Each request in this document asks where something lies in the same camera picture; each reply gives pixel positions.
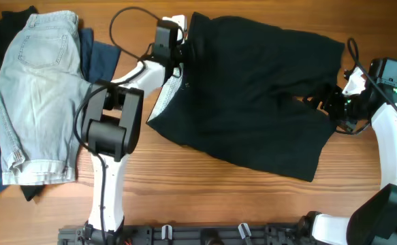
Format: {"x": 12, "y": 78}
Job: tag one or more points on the black garment at pile bottom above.
{"x": 0, "y": 37}

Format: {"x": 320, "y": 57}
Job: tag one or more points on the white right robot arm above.
{"x": 375, "y": 222}

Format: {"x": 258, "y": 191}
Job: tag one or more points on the black shorts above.
{"x": 240, "y": 97}

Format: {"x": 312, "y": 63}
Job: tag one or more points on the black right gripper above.
{"x": 325, "y": 103}

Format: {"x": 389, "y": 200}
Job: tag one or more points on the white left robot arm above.
{"x": 112, "y": 122}

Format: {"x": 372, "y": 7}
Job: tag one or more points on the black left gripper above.
{"x": 183, "y": 54}

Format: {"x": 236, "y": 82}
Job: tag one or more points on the light grey denim shorts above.
{"x": 41, "y": 86}

